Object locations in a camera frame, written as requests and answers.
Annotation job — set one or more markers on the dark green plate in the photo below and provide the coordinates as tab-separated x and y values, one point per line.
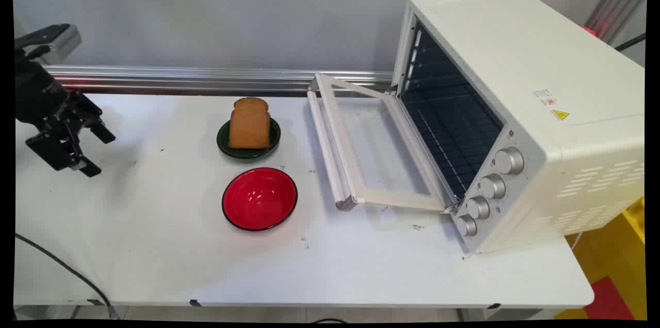
248	151

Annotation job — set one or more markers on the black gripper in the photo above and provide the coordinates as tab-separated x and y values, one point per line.
37	92

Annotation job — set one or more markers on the white glass oven door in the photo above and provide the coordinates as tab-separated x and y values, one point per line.
371	152

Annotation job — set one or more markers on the brown bread slice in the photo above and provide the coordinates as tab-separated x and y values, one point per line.
250	124

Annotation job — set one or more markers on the small red object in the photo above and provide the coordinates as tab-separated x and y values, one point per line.
588	30

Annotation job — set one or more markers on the yellow warning sticker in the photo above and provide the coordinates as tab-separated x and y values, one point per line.
560	115

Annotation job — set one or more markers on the red bowl with black rim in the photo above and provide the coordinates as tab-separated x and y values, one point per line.
259	199

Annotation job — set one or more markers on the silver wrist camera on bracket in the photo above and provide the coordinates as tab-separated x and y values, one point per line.
56	42

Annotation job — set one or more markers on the aluminium post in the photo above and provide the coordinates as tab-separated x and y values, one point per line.
619	0

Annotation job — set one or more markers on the white label sticker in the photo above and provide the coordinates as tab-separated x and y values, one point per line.
544	97

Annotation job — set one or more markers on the large silver oven knob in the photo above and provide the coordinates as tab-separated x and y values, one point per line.
509	160

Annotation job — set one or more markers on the white toaster oven body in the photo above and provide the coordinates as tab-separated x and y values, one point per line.
541	60

